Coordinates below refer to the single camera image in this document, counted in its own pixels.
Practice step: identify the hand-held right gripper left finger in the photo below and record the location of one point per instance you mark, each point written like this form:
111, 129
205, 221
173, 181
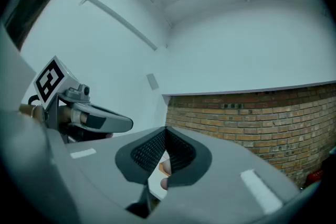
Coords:
105, 165

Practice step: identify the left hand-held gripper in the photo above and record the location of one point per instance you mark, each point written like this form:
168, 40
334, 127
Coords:
50, 78

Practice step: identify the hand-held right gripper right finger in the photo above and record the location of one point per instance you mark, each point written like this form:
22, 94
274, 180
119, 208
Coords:
223, 178

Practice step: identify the person's left forearm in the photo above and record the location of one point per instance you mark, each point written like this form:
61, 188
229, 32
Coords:
29, 111

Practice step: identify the person's left hand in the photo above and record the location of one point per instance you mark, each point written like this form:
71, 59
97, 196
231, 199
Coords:
67, 114

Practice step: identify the red fire extinguisher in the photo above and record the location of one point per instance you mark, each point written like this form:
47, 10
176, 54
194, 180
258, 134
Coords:
313, 178

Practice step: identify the white wall switch plate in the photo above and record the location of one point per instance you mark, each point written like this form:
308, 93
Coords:
152, 81

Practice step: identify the white wall conduit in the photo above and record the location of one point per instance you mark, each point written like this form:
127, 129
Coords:
118, 17

